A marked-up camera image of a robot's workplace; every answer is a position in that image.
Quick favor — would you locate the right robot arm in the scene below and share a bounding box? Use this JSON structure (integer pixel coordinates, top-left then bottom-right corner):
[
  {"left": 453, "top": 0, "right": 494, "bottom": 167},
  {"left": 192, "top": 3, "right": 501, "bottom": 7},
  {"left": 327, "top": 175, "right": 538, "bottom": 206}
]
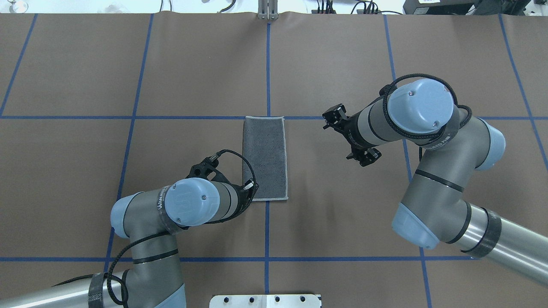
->
[{"left": 322, "top": 73, "right": 548, "bottom": 285}]

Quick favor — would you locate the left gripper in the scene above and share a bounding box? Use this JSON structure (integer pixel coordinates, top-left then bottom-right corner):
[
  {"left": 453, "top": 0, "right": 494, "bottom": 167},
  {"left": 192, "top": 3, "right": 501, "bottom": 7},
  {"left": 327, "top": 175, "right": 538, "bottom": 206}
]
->
[{"left": 233, "top": 180, "right": 259, "bottom": 214}]

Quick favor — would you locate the aluminium frame post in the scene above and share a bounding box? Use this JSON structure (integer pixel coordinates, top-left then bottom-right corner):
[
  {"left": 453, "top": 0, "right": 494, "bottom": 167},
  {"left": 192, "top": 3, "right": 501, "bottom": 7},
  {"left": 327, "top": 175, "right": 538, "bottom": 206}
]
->
[{"left": 258, "top": 0, "right": 279, "bottom": 21}]

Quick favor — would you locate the white camera mast base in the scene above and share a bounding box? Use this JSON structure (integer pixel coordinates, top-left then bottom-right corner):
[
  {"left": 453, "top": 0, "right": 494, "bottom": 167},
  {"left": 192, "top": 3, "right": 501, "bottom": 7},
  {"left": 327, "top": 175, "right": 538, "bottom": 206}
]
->
[{"left": 209, "top": 294, "right": 323, "bottom": 308}]

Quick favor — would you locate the pink and grey towel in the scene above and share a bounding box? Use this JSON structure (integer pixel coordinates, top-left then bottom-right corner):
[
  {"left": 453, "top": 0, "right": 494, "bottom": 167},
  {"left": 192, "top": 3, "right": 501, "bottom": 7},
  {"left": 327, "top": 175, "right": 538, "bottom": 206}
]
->
[{"left": 243, "top": 116, "right": 289, "bottom": 201}]

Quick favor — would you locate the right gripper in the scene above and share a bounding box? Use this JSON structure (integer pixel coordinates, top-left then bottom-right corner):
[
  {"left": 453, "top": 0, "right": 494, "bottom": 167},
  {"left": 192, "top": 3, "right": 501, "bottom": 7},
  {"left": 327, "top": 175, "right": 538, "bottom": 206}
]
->
[{"left": 322, "top": 104, "right": 382, "bottom": 166}]

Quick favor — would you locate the black power box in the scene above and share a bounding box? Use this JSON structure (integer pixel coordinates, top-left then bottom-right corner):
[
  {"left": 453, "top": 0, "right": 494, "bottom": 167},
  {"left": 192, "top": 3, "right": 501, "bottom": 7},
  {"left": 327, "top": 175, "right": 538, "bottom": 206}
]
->
[{"left": 402, "top": 0, "right": 475, "bottom": 15}]

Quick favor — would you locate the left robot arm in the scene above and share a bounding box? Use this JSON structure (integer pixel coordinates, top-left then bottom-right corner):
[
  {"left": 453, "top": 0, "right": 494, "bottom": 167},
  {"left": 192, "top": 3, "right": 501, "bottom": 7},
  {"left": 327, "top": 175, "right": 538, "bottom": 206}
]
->
[{"left": 1, "top": 149, "right": 259, "bottom": 308}]

